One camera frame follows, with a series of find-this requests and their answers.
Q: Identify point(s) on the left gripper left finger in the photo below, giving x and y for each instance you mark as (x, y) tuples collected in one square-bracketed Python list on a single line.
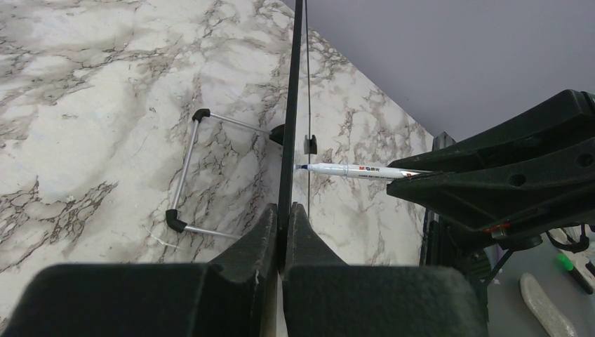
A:
[(234, 294)]

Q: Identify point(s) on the white marker pen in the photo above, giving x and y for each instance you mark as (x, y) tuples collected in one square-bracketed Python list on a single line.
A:
[(360, 171)]

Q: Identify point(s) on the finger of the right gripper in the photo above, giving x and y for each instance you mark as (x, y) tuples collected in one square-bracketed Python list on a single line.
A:
[(554, 189), (565, 119)]

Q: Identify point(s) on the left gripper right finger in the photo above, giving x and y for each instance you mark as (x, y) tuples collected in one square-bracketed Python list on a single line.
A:
[(324, 296)]

